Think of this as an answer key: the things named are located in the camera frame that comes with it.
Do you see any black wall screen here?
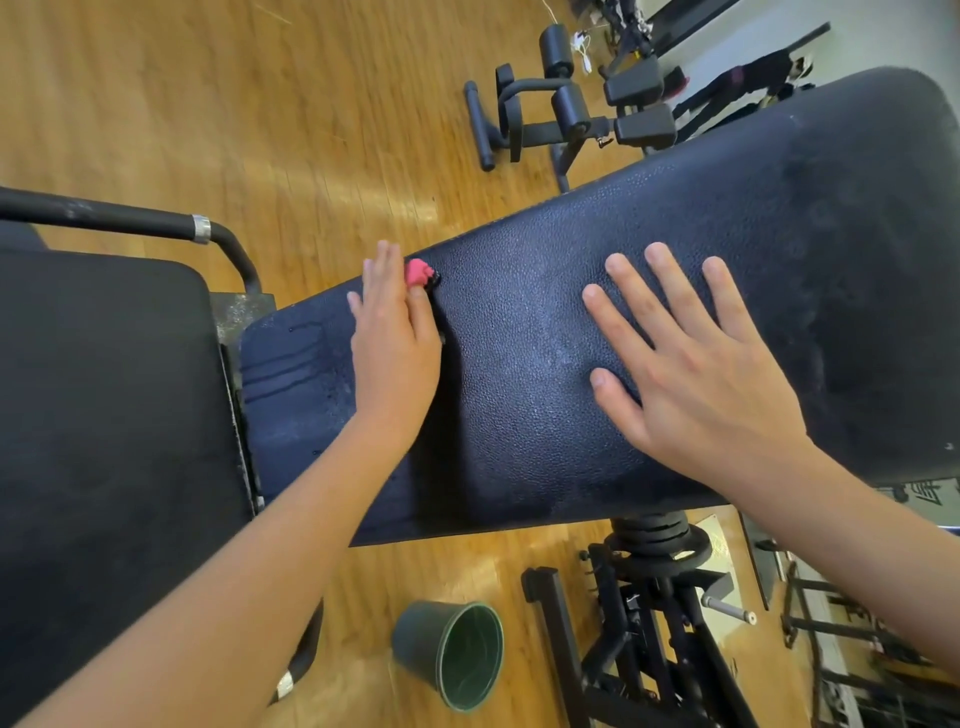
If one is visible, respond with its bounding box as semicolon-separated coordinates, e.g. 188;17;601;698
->
645;0;744;54

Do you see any dark green plastic bucket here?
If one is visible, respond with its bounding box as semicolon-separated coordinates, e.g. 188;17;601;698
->
391;600;506;713

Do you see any large wall mirror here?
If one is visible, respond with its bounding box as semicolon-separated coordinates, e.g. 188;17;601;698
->
660;0;960;152

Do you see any person's left forearm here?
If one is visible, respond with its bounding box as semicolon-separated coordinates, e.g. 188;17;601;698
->
15;417;414;728

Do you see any person's right hand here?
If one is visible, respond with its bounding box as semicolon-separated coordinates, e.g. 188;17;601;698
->
580;241;819;497

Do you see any black weight plate stack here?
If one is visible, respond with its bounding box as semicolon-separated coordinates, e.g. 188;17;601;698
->
607;510;719;579

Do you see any black gym machine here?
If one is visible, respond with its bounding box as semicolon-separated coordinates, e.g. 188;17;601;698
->
462;22;684;194

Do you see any person's left hand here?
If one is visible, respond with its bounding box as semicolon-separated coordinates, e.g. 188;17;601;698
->
346;240;446;452

